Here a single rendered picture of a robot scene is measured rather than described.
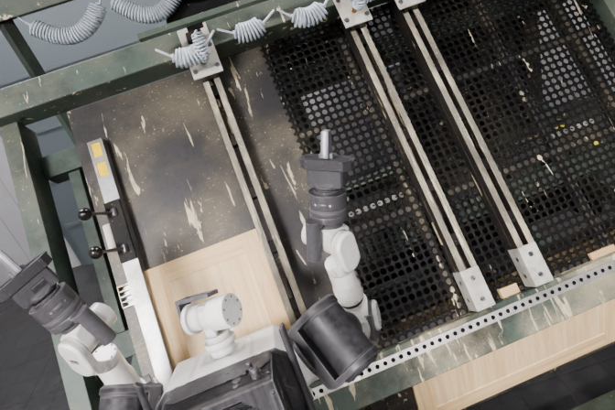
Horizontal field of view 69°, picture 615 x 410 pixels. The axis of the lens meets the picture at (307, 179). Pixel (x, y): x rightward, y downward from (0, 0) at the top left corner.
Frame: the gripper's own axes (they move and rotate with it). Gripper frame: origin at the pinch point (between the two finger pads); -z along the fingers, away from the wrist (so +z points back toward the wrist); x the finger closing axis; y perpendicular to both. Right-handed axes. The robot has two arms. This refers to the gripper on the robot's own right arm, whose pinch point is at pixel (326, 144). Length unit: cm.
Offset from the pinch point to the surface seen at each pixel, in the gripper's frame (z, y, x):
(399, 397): 111, 48, -10
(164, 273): 46, 8, 57
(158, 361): 67, -6, 52
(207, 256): 42, 15, 46
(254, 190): 23.2, 27.2, 33.5
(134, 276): 46, 3, 64
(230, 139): 8, 32, 44
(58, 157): 14, 17, 103
